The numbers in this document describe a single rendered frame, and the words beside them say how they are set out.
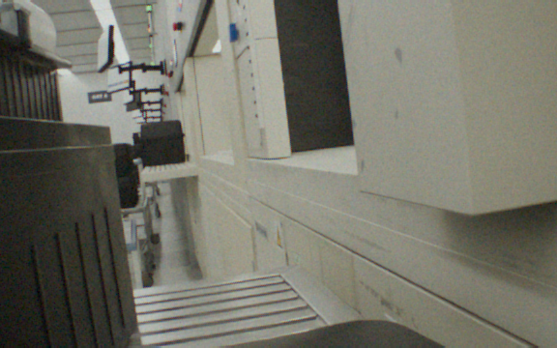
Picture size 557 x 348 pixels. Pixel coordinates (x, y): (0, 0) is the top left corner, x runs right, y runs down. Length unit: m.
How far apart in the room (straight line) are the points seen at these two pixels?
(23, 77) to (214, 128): 2.04
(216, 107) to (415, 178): 2.18
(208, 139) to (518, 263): 2.17
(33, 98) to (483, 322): 0.32
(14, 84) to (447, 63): 0.26
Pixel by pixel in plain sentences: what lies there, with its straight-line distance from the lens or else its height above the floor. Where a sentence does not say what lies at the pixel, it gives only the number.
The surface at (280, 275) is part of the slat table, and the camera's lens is 0.60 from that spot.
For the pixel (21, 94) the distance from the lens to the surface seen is 0.38.
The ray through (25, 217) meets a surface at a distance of 0.28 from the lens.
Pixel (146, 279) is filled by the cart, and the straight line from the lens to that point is 3.71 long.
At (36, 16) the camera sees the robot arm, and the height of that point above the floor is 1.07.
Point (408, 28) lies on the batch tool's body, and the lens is 0.24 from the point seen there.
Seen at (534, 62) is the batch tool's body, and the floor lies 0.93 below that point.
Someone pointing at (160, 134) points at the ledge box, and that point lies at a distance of 3.33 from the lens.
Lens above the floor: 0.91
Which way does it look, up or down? 4 degrees down
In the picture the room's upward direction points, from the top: 7 degrees counter-clockwise
